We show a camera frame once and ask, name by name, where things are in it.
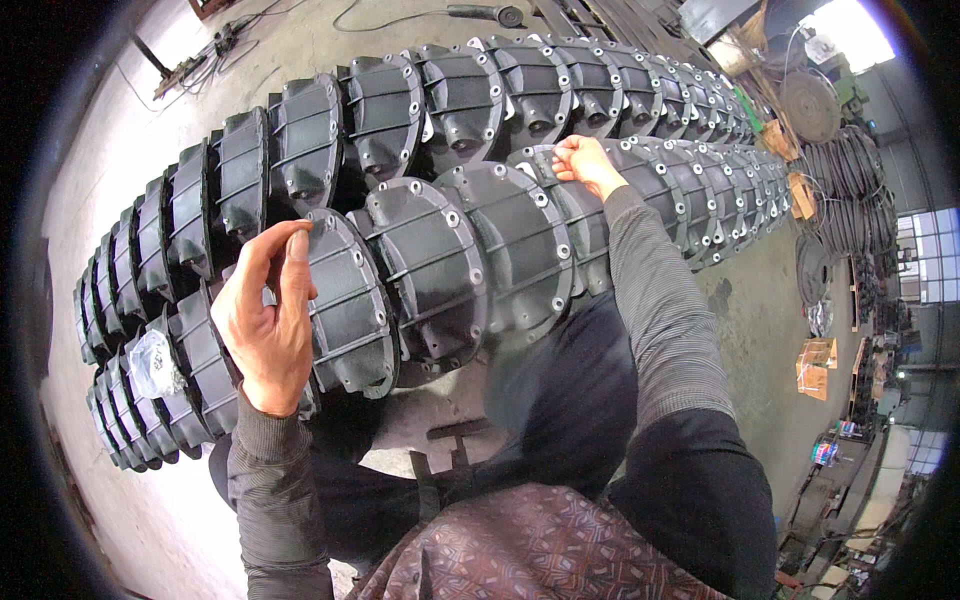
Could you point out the person's right hand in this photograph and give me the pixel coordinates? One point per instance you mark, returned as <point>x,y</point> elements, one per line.
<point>592,169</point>

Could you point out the person's left hand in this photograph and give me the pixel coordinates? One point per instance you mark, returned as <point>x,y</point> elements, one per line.
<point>259,330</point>

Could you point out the person's right fingers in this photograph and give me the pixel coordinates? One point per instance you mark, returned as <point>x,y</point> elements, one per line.
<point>564,159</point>

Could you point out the black ribbed cover plate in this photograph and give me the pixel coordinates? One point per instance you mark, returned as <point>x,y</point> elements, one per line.
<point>577,225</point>

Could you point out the pile of steel profiles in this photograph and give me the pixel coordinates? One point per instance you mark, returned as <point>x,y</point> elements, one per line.
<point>600,19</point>

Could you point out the angle grinder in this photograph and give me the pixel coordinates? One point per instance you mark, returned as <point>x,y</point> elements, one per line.
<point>487,13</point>

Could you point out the row of black metal covers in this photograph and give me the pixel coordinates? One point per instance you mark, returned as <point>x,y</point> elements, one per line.
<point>382,112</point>
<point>435,277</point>

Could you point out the round metal disc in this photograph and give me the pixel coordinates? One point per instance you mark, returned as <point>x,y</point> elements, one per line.
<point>810,106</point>

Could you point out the dark round disc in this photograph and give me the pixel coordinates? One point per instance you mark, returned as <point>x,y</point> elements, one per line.
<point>813,270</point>

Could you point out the stacks of black rings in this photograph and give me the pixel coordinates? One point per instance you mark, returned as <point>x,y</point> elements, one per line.
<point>851,187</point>

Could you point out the black metal stand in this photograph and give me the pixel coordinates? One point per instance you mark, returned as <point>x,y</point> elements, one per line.
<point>457,430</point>

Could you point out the green machine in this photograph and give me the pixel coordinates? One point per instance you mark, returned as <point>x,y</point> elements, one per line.
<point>849,90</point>

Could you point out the bright window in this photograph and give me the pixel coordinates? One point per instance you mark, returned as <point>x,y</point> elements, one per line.
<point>851,34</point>

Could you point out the wooden crate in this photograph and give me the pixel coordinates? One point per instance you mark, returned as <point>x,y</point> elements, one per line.
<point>816,369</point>

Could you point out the cluttered workbench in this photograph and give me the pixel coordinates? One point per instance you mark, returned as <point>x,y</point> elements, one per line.
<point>881,337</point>

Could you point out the person's body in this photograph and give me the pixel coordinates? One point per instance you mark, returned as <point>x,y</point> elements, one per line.
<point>525,547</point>

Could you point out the colourful container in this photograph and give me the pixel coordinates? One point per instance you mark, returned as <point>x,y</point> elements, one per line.
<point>825,453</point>

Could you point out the black metal bar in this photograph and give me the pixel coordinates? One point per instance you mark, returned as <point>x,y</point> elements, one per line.
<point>151,55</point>

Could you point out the clear plastic bag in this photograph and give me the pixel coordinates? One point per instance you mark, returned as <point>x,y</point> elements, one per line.
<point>154,364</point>

